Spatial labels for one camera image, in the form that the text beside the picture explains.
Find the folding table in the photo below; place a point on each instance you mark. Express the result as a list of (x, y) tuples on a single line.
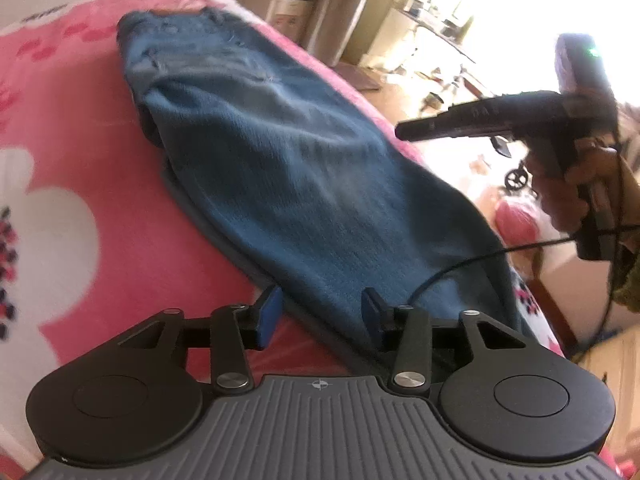
[(435, 25)]

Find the pink floral blanket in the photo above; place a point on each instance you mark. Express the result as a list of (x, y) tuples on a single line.
[(100, 135)]

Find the blue jeans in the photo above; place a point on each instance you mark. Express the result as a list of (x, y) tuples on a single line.
[(300, 170)]

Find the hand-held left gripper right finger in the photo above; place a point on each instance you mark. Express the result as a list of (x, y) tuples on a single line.
[(374, 317)]

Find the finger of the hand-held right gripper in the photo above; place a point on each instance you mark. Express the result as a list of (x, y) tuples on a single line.
[(475, 117)]

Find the white water dispenser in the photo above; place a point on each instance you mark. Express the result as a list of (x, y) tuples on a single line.
[(280, 17)]

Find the black wheeled cart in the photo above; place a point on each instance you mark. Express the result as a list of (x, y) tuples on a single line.
[(515, 175)]

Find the beige curtain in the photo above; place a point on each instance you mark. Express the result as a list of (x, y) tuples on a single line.
[(345, 5)]

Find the pink bag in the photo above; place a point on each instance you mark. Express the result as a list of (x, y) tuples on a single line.
[(517, 220)]

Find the person's right hand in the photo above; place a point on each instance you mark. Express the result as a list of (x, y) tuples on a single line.
[(560, 200)]

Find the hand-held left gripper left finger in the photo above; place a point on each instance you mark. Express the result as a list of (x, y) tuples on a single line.
[(267, 317)]

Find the brown floor mat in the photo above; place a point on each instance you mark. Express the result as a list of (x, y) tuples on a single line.
[(362, 77)]

